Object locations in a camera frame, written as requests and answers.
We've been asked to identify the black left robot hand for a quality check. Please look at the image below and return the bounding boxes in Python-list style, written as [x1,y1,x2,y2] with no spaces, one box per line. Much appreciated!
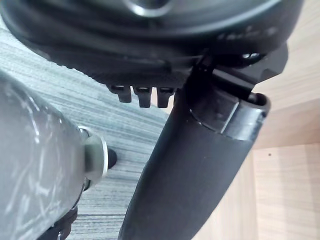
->
[0,0,312,240]

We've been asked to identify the dark robot foot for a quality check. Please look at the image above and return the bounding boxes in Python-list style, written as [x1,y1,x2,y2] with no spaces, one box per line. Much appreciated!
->
[106,148,118,169]

